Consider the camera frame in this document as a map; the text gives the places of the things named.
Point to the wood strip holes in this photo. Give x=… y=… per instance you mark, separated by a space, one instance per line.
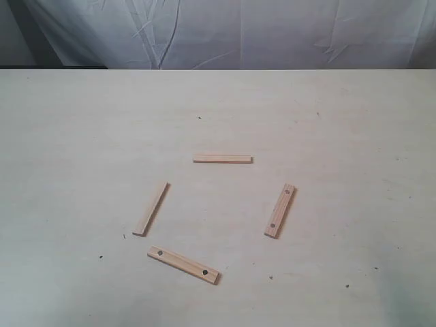
x=185 y=264
x=280 y=210

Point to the plain wood strip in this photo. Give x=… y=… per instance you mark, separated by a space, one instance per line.
x=145 y=222
x=225 y=159

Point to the wood strip holes bottom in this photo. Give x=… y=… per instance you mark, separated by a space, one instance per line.
x=185 y=264

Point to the plain wood strip top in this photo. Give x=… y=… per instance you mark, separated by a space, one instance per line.
x=225 y=159

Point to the white backdrop cloth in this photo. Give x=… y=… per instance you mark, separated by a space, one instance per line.
x=219 y=34

